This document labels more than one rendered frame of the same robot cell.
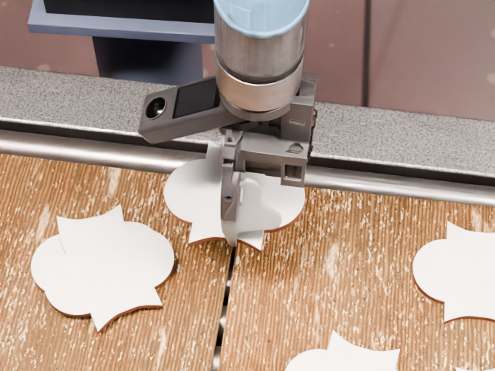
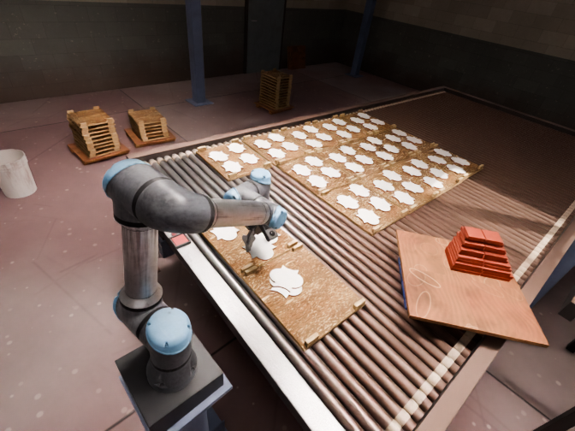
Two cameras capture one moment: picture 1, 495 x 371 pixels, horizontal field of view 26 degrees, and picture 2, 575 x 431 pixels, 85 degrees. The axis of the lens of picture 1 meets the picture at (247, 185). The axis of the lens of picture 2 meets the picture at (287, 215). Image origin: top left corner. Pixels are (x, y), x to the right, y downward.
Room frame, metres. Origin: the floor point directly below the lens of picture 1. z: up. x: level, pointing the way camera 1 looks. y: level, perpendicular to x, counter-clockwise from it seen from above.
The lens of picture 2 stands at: (1.27, 0.66, 2.00)
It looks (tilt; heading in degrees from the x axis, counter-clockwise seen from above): 38 degrees down; 217
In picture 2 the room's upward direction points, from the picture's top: 8 degrees clockwise
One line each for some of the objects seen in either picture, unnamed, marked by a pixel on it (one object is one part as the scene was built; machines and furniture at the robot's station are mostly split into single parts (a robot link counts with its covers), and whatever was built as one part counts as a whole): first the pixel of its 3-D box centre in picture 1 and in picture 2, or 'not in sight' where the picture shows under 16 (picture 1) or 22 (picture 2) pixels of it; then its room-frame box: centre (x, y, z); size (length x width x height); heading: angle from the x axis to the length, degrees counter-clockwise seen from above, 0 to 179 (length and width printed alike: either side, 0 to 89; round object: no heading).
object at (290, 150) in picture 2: not in sight; (276, 145); (-0.34, -0.75, 0.94); 0.41 x 0.35 x 0.04; 81
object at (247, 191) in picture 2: not in sight; (244, 198); (0.67, 0.01, 1.36); 0.11 x 0.11 x 0.08; 4
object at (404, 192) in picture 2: not in sight; (398, 186); (-0.58, 0.13, 0.94); 0.41 x 0.35 x 0.04; 82
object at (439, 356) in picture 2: not in sight; (287, 225); (0.23, -0.11, 0.90); 1.95 x 0.05 x 0.05; 82
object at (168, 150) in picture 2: not in sight; (340, 114); (-1.43, -0.90, 0.90); 4.04 x 0.06 x 0.10; 172
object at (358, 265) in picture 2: not in sight; (301, 219); (0.13, -0.10, 0.90); 1.95 x 0.05 x 0.05; 82
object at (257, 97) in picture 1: (259, 63); not in sight; (0.58, -0.01, 1.28); 0.08 x 0.08 x 0.05
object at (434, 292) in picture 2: not in sight; (459, 280); (0.05, 0.71, 1.03); 0.50 x 0.50 x 0.02; 32
